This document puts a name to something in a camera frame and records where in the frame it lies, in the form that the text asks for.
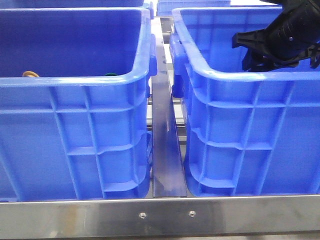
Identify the left blue plastic bin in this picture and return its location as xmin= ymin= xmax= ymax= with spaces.
xmin=0 ymin=7 xmax=157 ymax=202

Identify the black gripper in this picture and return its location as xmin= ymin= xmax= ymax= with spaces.
xmin=231 ymin=0 xmax=320 ymax=72

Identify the steel front rail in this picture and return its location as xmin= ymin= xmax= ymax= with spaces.
xmin=0 ymin=195 xmax=320 ymax=239

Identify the rear right blue bin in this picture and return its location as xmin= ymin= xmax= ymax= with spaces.
xmin=156 ymin=0 xmax=231 ymax=17

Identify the right blue plastic bin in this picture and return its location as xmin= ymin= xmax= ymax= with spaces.
xmin=170 ymin=6 xmax=320 ymax=197

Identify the yellow mushroom push button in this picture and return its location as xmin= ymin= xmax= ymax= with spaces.
xmin=22 ymin=71 xmax=40 ymax=78

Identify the rear left blue bin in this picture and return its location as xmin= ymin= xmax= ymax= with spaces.
xmin=0 ymin=0 xmax=154 ymax=19

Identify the blue plastic bin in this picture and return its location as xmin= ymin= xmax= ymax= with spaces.
xmin=0 ymin=7 xmax=157 ymax=202
xmin=170 ymin=6 xmax=320 ymax=197

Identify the green mushroom push button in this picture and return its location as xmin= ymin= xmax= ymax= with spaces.
xmin=104 ymin=72 xmax=117 ymax=77

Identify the steel divider bar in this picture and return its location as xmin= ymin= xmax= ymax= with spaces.
xmin=150 ymin=37 xmax=188 ymax=198

